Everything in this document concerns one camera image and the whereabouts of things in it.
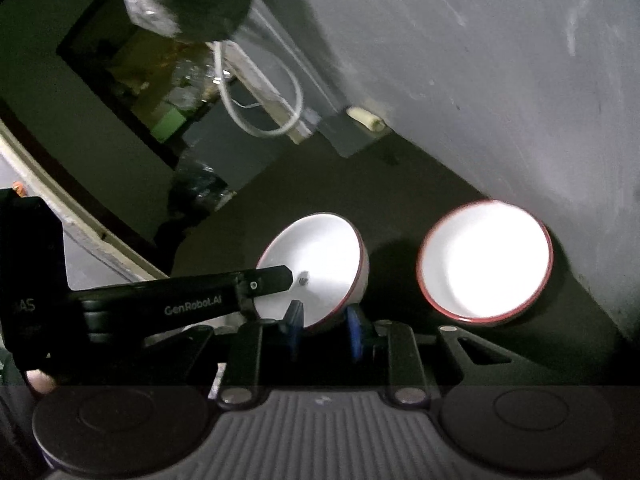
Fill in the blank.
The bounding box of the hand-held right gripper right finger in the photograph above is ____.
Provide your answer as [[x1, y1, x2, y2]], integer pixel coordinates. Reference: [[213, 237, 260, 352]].
[[345, 305, 539, 407]]

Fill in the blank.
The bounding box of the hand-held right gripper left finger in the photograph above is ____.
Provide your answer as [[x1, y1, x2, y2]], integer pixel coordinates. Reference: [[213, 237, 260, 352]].
[[142, 300, 306, 406]]

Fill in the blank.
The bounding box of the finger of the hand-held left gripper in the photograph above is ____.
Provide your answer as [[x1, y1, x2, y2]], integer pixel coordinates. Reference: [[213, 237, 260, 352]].
[[239, 264, 295, 321]]

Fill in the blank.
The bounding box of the white bowl plain side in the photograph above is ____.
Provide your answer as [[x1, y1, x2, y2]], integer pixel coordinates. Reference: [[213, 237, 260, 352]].
[[255, 212, 371, 336]]

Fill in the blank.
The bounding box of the white bowl red print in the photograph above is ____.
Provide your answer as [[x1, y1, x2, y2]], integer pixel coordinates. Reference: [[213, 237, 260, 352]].
[[416, 200, 555, 329]]

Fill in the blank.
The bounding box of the person's left hand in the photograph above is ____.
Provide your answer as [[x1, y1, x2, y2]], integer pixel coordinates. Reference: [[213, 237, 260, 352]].
[[25, 369, 57, 394]]

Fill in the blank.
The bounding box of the black plastic bag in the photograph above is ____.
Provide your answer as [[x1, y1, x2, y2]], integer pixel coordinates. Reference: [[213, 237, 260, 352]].
[[167, 160, 237, 212]]

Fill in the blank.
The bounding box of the dark grey cabinet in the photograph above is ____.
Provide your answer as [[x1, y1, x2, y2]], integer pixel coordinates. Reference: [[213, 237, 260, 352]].
[[182, 87, 322, 196]]

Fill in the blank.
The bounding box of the green box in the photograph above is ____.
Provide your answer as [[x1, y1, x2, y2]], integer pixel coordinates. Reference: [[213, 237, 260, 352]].
[[150, 105, 194, 144]]

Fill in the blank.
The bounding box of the cluttered wooden shelf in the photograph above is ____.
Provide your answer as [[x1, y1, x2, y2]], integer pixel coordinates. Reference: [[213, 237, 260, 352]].
[[57, 10, 236, 161]]

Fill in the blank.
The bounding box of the hanging clear plastic bag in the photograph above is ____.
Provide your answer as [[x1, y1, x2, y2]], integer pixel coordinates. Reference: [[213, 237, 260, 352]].
[[115, 0, 252, 42]]

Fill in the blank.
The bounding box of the cream door frame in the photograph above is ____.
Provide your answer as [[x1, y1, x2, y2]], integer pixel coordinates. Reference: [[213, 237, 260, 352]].
[[0, 120, 172, 282]]

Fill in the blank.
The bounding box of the white hose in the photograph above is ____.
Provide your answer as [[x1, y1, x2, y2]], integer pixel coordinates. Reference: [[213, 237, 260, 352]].
[[212, 42, 305, 137]]

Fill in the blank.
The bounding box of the cleaver with white handle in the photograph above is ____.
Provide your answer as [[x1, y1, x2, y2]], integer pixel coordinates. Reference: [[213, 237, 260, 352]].
[[320, 105, 391, 159]]

